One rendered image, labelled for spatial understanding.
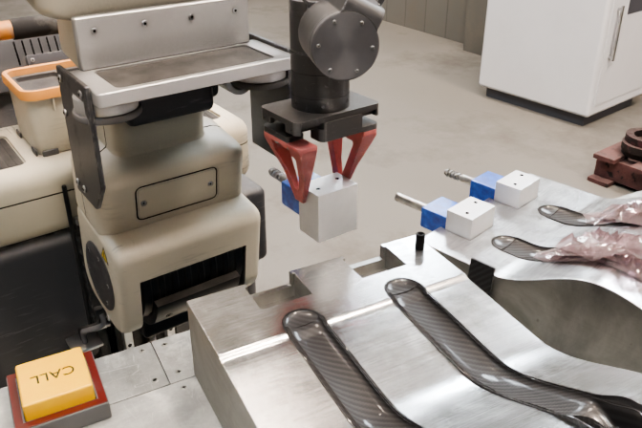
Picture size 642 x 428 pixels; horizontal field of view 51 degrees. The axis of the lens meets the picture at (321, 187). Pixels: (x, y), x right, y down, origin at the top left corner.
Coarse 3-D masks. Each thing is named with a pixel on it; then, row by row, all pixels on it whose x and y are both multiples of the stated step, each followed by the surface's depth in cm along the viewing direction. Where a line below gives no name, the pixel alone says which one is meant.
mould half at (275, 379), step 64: (192, 320) 63; (256, 320) 61; (384, 320) 61; (512, 320) 62; (256, 384) 54; (320, 384) 54; (384, 384) 55; (448, 384) 55; (576, 384) 51; (640, 384) 49
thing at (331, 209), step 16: (272, 176) 78; (336, 176) 71; (288, 192) 73; (320, 192) 68; (336, 192) 68; (352, 192) 70; (304, 208) 70; (320, 208) 68; (336, 208) 69; (352, 208) 71; (304, 224) 71; (320, 224) 69; (336, 224) 70; (352, 224) 71; (320, 240) 69
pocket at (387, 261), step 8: (384, 248) 72; (384, 256) 73; (392, 256) 71; (360, 264) 72; (368, 264) 72; (376, 264) 73; (384, 264) 73; (392, 264) 72; (400, 264) 70; (360, 272) 72; (368, 272) 72; (376, 272) 72
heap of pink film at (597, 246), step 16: (608, 208) 81; (624, 208) 78; (640, 208) 76; (592, 224) 81; (640, 224) 75; (560, 240) 74; (576, 240) 72; (592, 240) 70; (608, 240) 70; (624, 240) 68; (640, 240) 66; (544, 256) 75; (560, 256) 73; (576, 256) 71; (592, 256) 69; (608, 256) 68; (624, 256) 67; (640, 256) 65; (640, 272) 65
